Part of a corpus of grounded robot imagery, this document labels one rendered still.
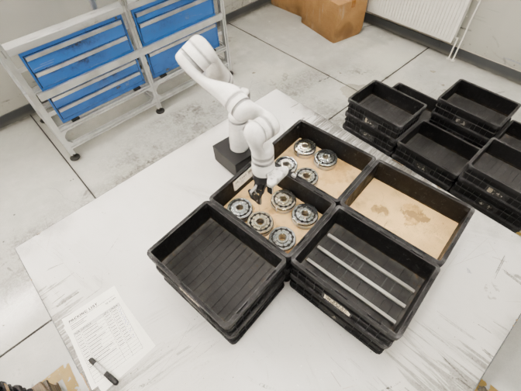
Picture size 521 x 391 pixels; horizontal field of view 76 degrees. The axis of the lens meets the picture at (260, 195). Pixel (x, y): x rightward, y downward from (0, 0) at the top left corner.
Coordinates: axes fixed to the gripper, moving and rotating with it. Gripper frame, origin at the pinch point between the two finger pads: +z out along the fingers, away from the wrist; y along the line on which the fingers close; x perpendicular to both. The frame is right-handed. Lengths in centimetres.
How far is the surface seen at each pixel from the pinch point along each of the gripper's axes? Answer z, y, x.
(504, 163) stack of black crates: 51, -134, 65
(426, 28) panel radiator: 78, -309, -52
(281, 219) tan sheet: 17.3, -5.0, 4.2
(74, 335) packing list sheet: 30, 76, -27
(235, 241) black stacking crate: 17.5, 14.3, -3.1
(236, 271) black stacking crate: 17.5, 22.8, 5.7
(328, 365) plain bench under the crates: 30, 24, 48
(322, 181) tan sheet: 17.2, -31.4, 5.4
